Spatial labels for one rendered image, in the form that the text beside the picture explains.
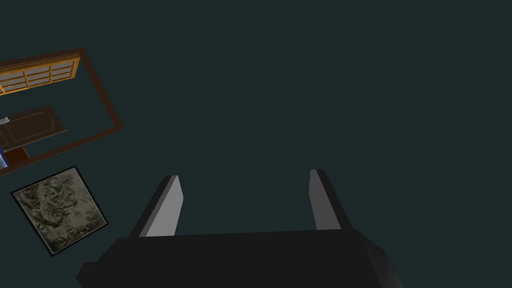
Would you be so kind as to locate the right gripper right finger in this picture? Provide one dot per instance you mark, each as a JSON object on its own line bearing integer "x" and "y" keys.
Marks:
{"x": 326, "y": 208}

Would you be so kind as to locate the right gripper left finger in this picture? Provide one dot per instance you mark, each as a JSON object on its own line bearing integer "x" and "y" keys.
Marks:
{"x": 166, "y": 212}

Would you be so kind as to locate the orange framed window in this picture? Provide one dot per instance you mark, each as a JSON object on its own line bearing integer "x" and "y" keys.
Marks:
{"x": 38, "y": 76}

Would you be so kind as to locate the dark brown door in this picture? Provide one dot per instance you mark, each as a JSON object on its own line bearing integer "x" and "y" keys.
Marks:
{"x": 30, "y": 128}

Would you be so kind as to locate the black framed grey picture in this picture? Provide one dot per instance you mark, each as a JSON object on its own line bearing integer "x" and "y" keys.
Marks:
{"x": 60, "y": 210}

